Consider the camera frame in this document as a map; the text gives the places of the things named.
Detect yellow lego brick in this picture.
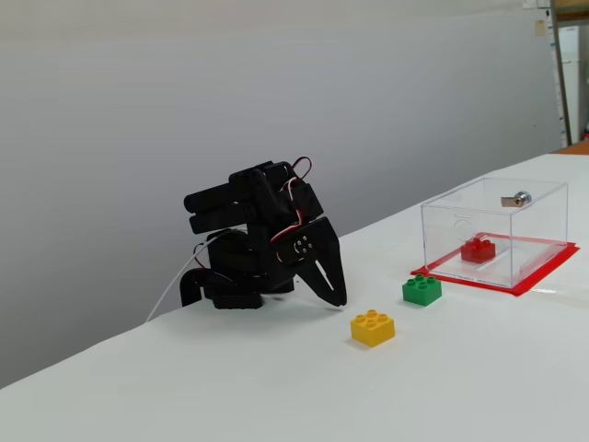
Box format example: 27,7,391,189
350,309,396,348

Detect black table clamp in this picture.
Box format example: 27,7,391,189
179,269,211,308

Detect white refrigerator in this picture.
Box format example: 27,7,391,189
557,25,581,144

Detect brown wooden table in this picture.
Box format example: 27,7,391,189
551,141,589,156

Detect green lego brick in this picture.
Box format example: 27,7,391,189
401,273,443,308

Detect metal box lock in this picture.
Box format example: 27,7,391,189
500,191,533,209

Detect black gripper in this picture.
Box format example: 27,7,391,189
274,217,348,308

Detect red white black servo cable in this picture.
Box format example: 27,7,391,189
292,157,315,183
270,178,307,243

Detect red tape frame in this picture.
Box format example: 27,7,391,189
410,232,581,298

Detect transparent plastic box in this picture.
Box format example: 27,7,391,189
421,177,570,290

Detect wooden post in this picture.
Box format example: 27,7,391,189
549,0,573,148

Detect red lego brick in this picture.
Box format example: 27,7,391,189
460,238,497,264

